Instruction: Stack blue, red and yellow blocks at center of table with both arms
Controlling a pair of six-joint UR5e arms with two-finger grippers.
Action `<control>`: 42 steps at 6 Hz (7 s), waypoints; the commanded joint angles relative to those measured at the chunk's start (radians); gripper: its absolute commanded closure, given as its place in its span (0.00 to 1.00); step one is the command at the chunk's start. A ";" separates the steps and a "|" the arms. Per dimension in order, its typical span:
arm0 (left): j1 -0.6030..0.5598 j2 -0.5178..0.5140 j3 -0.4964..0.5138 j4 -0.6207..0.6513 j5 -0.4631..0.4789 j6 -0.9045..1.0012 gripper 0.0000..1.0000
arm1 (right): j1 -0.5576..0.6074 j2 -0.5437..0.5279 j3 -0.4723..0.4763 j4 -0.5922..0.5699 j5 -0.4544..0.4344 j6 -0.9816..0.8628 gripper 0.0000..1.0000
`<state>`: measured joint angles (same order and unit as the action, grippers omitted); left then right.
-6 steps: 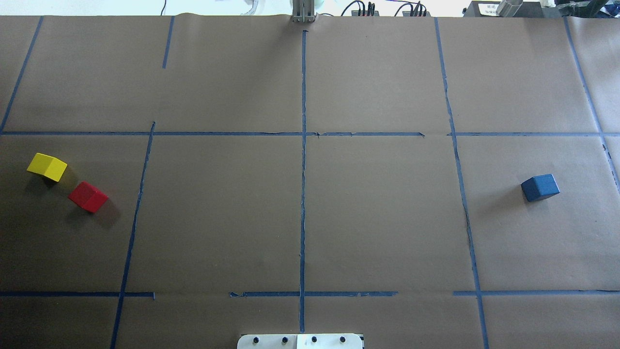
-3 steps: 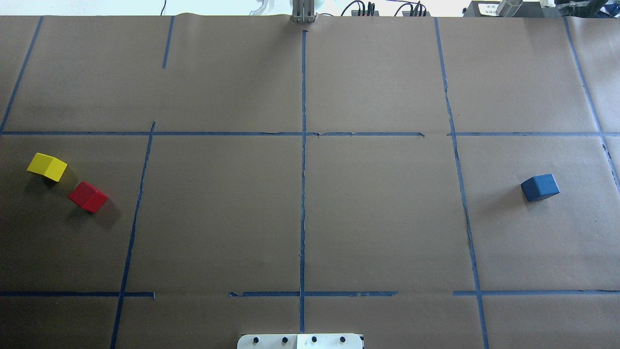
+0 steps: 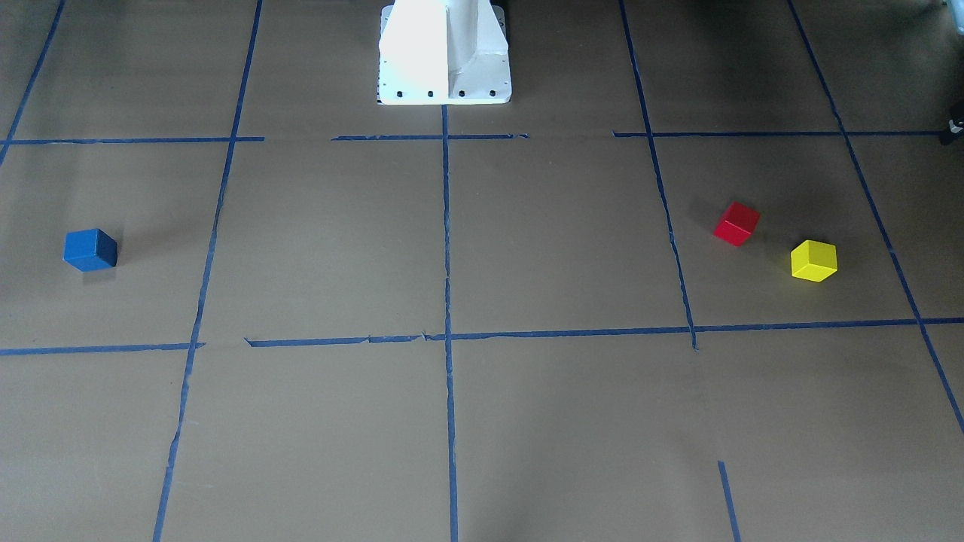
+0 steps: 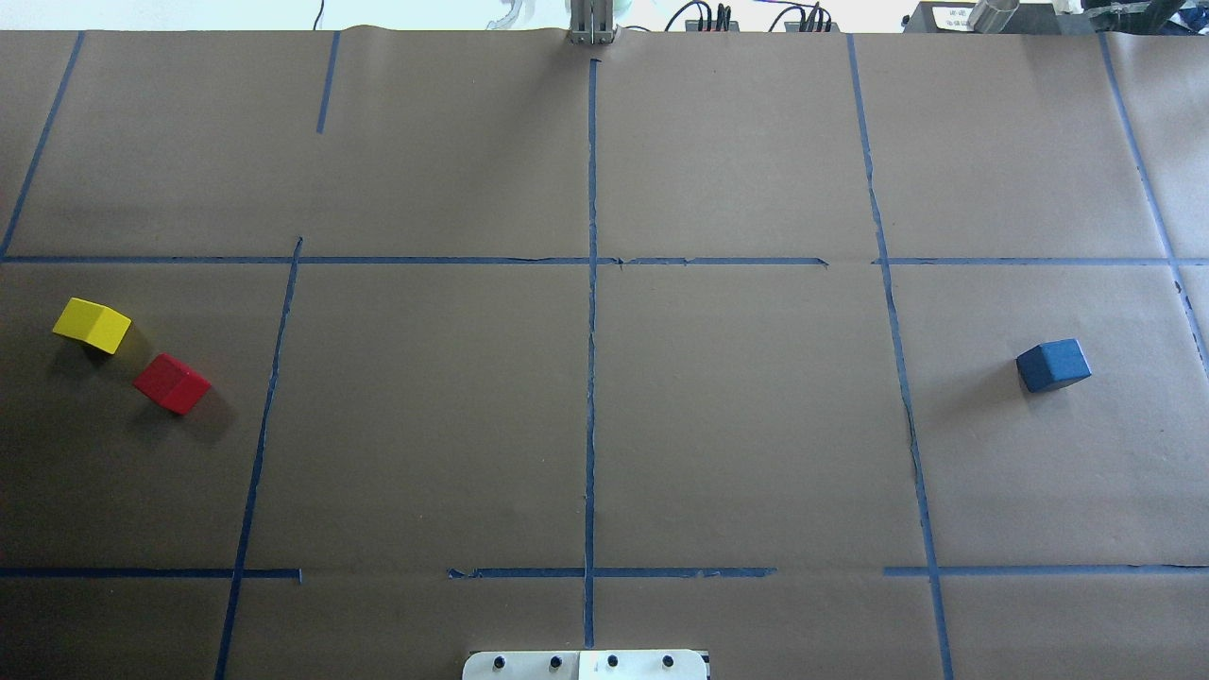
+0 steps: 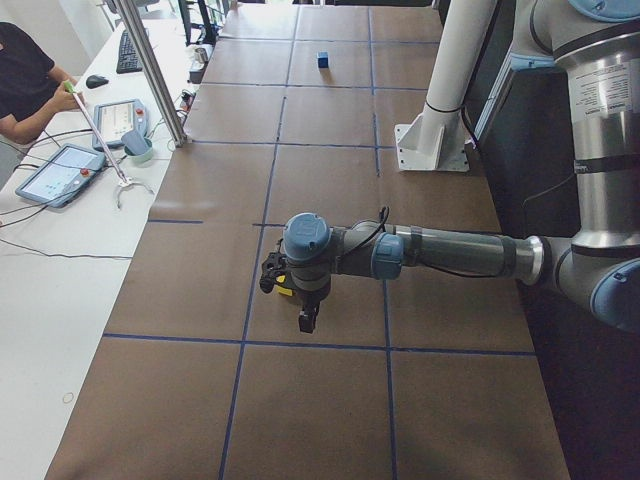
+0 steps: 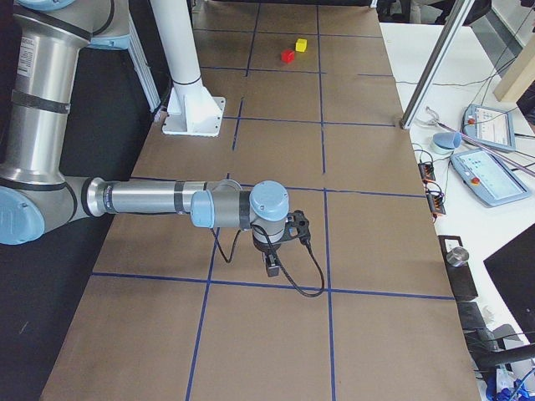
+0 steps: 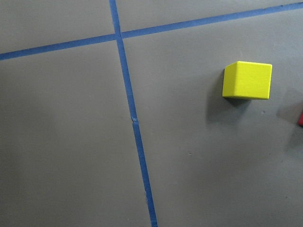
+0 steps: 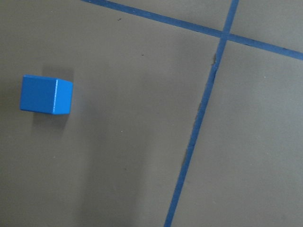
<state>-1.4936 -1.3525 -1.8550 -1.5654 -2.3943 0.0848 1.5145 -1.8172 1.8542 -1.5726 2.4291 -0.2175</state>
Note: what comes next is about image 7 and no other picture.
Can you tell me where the yellow wooden block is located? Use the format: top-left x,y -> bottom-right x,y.
222,61 -> 272,100

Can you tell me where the red wooden block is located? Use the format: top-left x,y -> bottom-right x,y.
297,112 -> 303,127

